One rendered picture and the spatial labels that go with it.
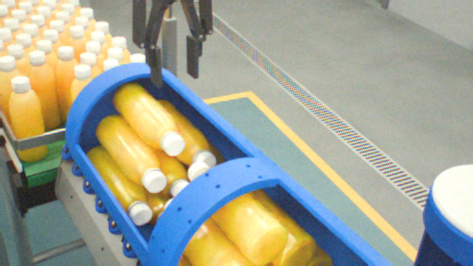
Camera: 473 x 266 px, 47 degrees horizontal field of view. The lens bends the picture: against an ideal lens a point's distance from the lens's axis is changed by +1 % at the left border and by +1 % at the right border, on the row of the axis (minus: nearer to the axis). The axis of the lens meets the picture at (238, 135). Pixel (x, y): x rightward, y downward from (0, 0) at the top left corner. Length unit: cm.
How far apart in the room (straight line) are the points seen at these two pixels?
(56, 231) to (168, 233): 182
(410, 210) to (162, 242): 215
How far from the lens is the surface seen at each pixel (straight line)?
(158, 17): 87
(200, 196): 80
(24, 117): 140
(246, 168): 83
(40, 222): 268
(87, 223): 129
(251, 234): 78
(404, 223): 278
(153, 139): 102
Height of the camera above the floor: 172
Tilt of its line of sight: 32 degrees down
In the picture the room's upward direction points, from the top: 4 degrees clockwise
